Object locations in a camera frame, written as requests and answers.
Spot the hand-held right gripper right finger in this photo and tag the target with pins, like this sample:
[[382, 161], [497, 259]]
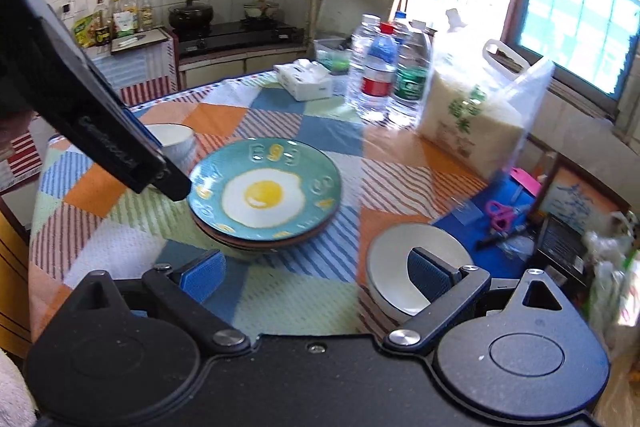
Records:
[[429, 276]]

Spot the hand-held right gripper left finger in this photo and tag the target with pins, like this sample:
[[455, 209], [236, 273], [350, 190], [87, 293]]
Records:
[[202, 276]]

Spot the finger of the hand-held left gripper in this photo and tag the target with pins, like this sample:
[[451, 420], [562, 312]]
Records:
[[142, 132]]

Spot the white bowl dark rim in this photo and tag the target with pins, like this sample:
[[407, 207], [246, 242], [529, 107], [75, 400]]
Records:
[[390, 267], [175, 137]]

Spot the white sun print plate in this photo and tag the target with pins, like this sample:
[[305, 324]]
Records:
[[260, 250]]

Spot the teal fried egg plate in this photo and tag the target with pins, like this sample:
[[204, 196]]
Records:
[[265, 189]]

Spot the white pink bunny plate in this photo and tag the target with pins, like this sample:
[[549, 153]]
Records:
[[310, 238]]

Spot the blue folder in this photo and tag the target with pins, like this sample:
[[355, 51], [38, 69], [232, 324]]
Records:
[[462, 234]]

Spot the striped counter cloth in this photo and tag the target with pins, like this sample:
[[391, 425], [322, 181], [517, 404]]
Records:
[[145, 72]]

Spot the green yellow packet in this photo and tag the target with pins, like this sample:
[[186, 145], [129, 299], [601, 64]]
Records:
[[85, 32]]

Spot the clear acrylic piece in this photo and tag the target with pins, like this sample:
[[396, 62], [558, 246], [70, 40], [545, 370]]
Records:
[[466, 213]]

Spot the black marker pen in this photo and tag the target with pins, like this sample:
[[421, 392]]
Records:
[[500, 237]]

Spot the dark label oil bottle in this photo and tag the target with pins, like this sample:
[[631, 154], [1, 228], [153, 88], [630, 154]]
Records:
[[102, 24]]

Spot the kitchen knife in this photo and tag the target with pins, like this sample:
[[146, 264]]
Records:
[[131, 41]]

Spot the white cutting board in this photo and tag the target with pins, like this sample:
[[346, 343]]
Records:
[[150, 39]]

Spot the pink scissors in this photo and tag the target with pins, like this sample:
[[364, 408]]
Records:
[[500, 214]]

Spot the slim yellow oil bottle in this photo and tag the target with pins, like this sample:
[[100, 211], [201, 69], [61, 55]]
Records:
[[116, 7]]

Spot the cabinet under stove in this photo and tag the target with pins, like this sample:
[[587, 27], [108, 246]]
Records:
[[225, 67]]

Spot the white label oil bottle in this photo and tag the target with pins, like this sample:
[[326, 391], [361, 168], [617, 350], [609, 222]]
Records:
[[129, 14]]

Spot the black cooking pot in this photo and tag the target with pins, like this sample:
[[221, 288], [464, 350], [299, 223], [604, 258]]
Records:
[[191, 14]]

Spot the black box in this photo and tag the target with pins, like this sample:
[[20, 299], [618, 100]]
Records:
[[560, 247]]

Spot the pink tag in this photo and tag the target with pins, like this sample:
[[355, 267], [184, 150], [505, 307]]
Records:
[[526, 181]]

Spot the black gas stove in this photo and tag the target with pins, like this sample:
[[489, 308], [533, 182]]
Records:
[[240, 34]]

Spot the colourful patterned tablecloth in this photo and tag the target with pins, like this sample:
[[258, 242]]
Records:
[[280, 117]]

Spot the clear bag of rice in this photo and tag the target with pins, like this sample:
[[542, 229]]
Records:
[[465, 117]]

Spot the cream cooking pot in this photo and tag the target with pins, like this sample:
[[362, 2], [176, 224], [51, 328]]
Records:
[[261, 9]]

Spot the framed calligraphy picture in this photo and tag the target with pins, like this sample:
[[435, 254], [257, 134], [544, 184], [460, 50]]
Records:
[[580, 197]]

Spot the white tissue box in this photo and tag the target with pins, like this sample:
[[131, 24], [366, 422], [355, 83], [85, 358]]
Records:
[[305, 79]]

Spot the crumpled clear plastic bags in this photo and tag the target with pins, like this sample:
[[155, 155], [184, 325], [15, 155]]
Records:
[[612, 277]]

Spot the yellow wooden door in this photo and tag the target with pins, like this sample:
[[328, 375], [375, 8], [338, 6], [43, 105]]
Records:
[[12, 267]]

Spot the green label water bottle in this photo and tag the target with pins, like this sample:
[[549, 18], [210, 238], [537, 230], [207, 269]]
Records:
[[411, 82]]

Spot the green plastic basket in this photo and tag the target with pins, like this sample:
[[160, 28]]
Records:
[[332, 57]]

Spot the red label water bottle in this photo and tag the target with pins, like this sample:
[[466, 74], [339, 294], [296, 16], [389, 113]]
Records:
[[379, 77]]

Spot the white plastic bag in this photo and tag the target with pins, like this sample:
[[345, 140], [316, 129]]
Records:
[[535, 92]]

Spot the clear water bottle white cap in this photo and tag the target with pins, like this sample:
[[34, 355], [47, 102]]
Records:
[[361, 72]]

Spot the white fluffy cloth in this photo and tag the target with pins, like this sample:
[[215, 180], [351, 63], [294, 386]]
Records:
[[15, 392]]

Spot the blue cap water bottle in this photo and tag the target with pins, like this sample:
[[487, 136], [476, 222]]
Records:
[[401, 21]]

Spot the wall socket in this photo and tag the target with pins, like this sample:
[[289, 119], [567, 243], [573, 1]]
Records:
[[66, 8]]

